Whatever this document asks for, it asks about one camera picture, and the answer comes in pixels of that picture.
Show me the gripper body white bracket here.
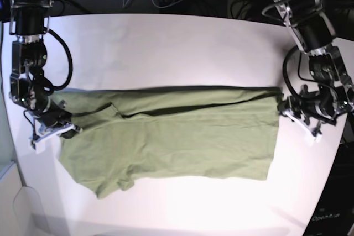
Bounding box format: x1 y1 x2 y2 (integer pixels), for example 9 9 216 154
276 83 354 143
29 100 84 154

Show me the green T-shirt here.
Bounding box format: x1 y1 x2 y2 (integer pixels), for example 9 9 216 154
52 87 282 199

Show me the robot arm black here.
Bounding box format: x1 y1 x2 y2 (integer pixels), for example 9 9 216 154
9 0 82 153
262 0 353 142

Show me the black OpenArm case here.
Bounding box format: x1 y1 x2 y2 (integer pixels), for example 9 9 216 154
304 140 353 235

